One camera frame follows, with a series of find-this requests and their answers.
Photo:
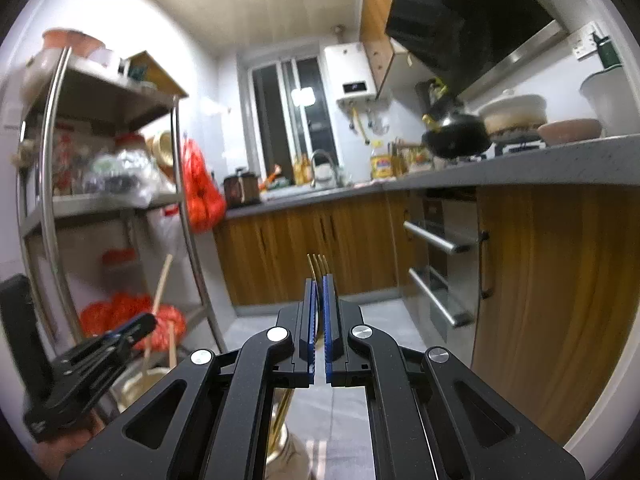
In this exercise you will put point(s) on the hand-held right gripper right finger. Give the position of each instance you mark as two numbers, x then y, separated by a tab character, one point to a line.
329	320

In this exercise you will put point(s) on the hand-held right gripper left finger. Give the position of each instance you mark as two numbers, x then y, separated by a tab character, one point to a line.
311	320

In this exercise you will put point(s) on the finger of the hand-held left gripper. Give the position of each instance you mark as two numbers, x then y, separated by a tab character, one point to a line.
75	395
115	342

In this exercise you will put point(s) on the gold fork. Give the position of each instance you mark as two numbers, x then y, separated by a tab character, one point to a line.
281	420
317	266

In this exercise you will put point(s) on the wooden chopstick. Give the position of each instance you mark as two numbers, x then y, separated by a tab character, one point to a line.
162	285
171	342

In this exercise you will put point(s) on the cream floral ceramic utensil holder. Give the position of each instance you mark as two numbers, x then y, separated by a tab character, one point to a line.
296	460

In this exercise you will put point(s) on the person's left hand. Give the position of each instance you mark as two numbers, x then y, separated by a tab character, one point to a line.
75	440

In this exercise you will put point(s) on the orange plastic bag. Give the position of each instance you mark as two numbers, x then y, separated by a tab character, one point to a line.
130	317

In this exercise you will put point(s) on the wooden base cabinets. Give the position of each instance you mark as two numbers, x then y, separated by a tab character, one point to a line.
300	250

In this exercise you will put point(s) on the red box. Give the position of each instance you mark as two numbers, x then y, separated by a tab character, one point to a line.
120	257

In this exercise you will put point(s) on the white plastic bag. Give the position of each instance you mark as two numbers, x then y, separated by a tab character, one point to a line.
170	240

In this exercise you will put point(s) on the built-in steel oven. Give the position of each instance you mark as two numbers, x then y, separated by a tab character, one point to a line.
440	260

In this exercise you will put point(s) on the dark red rice cooker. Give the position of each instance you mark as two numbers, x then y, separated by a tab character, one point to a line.
242	187

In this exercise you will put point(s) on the metal sink faucet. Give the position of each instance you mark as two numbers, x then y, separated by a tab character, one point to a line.
314	162

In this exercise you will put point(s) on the clear bag with dark contents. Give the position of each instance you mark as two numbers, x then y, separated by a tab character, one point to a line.
125	177

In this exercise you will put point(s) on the orange mesh bag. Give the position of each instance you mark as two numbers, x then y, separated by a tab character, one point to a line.
202	195

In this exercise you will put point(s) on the yellow oil bottles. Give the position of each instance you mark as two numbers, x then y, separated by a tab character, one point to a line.
381	162

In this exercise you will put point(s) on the sauce bottles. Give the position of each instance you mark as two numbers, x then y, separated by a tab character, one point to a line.
412	157

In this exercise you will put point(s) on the clear bag of dried goods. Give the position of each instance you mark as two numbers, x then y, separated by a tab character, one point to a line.
72	160

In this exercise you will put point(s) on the kitchen window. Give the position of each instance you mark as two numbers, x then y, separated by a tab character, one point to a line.
280	115

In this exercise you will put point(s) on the black wok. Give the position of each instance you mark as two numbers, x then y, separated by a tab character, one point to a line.
457	137

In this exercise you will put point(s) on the wooden side base cabinet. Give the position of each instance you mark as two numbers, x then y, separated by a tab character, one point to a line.
550	285

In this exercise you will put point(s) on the white water heater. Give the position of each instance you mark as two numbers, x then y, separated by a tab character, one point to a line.
350	72

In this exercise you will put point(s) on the grey kitchen countertop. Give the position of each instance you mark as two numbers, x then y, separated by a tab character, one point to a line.
525	165

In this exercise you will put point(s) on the stainless steel shelf rack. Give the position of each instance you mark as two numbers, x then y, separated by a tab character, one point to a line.
115	92

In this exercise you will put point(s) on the cardboard box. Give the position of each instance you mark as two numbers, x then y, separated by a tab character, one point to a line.
155	75

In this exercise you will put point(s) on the white cooking pot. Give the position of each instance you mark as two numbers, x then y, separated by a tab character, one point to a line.
512	112

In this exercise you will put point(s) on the pink shallow bowl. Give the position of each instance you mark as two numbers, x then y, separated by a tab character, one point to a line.
570	132

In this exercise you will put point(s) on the black range hood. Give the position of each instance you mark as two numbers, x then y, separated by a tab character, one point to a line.
460	20

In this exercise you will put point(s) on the white plastic container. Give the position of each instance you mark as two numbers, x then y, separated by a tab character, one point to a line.
615	102

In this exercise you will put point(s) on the wooden wall cabinet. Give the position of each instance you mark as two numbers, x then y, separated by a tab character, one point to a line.
377	25

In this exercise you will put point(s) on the wall power socket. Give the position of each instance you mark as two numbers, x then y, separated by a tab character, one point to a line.
582	42

